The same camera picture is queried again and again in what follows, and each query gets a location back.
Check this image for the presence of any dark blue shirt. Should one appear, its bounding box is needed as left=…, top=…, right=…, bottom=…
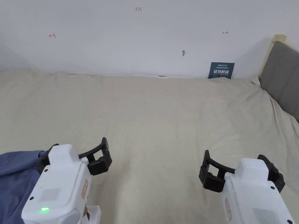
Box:
left=0, top=150, right=48, bottom=224

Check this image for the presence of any grey padded headboard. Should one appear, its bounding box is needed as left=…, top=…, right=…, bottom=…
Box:
left=257, top=34, right=299, bottom=123

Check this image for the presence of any dark blue sign card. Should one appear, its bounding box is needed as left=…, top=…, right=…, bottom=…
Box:
left=207, top=62, right=236, bottom=80

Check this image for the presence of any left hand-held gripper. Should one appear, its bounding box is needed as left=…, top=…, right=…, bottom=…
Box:
left=21, top=137, right=113, bottom=224

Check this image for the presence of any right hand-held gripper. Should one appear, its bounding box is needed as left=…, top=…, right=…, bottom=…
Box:
left=199, top=150, right=295, bottom=224

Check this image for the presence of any bed with beige sheet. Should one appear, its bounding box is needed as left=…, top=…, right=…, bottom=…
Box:
left=0, top=68, right=299, bottom=224

